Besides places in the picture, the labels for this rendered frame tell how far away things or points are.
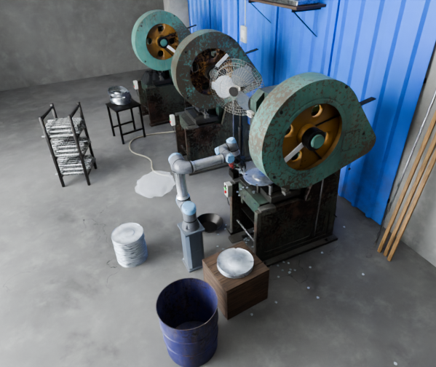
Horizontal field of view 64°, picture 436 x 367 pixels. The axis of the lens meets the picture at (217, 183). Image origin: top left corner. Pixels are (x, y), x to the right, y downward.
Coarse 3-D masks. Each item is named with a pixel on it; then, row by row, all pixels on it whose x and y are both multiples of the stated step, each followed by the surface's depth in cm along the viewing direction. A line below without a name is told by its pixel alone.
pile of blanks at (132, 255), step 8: (112, 240) 316; (144, 240) 328; (120, 248) 314; (128, 248) 314; (136, 248) 318; (144, 248) 328; (120, 256) 321; (128, 256) 319; (136, 256) 322; (144, 256) 331; (120, 264) 330; (128, 264) 325; (136, 264) 327
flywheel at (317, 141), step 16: (304, 112) 238; (320, 112) 245; (336, 112) 250; (304, 128) 242; (320, 128) 251; (336, 128) 258; (288, 144) 246; (304, 144) 241; (320, 144) 240; (288, 160) 254; (304, 160) 261; (320, 160) 266
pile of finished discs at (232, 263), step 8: (232, 248) 289; (240, 248) 288; (224, 256) 282; (232, 256) 281; (240, 256) 281; (248, 256) 281; (224, 264) 275; (232, 264) 274; (240, 264) 274; (248, 264) 274; (224, 272) 269; (232, 272) 268; (240, 272) 268; (248, 272) 271
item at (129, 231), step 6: (120, 228) 329; (126, 228) 328; (132, 228) 328; (138, 228) 328; (114, 234) 321; (120, 234) 321; (126, 234) 320; (132, 234) 320; (138, 234) 320; (120, 240) 315; (126, 240) 314; (132, 240) 314
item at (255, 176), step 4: (252, 168) 316; (256, 168) 317; (248, 172) 312; (252, 172) 312; (256, 172) 312; (260, 172) 312; (244, 176) 307; (248, 176) 306; (252, 176) 306; (256, 176) 305; (260, 176) 305; (264, 176) 304; (248, 180) 302; (252, 180) 301; (256, 180) 301; (260, 180) 300; (264, 180) 301; (268, 180) 301; (252, 184) 296; (260, 184) 295; (264, 184) 295; (268, 184) 294
